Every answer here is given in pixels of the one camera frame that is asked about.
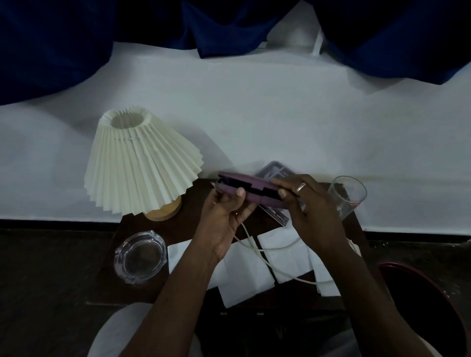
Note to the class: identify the person's right forearm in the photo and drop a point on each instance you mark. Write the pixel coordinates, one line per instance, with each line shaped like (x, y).
(368, 301)

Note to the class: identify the dark blue cloth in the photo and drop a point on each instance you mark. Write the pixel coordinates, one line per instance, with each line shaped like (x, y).
(55, 44)
(228, 29)
(397, 36)

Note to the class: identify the purple case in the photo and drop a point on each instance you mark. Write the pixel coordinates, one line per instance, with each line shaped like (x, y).
(257, 191)

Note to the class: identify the person's left forearm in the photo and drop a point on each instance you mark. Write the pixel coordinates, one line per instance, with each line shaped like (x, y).
(173, 305)

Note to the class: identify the person's right hand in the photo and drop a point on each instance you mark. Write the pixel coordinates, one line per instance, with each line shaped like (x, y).
(316, 217)

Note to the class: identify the person's left hand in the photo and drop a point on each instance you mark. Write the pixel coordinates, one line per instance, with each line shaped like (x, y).
(217, 224)

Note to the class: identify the clear plastic box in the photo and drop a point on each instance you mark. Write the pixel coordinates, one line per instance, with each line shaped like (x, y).
(276, 171)

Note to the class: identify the clear glass ashtray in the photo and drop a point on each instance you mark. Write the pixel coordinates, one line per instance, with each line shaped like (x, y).
(139, 257)

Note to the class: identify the white paper tissue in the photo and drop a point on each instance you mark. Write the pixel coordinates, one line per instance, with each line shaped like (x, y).
(325, 279)
(246, 279)
(283, 257)

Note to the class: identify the person's left thumb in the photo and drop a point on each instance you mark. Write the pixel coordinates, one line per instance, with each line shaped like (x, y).
(240, 198)

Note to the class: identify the clear drinking glass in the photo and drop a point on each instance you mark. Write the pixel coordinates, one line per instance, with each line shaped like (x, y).
(347, 196)

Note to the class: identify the white pleated table lamp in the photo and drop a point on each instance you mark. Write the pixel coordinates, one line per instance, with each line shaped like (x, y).
(139, 161)

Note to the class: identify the dark wooden side table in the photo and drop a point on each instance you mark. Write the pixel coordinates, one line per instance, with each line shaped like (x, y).
(110, 287)

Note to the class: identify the dark red bin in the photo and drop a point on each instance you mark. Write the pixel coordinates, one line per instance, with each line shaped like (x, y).
(423, 312)

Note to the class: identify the white bed sheet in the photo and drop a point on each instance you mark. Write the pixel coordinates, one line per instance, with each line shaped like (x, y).
(257, 121)

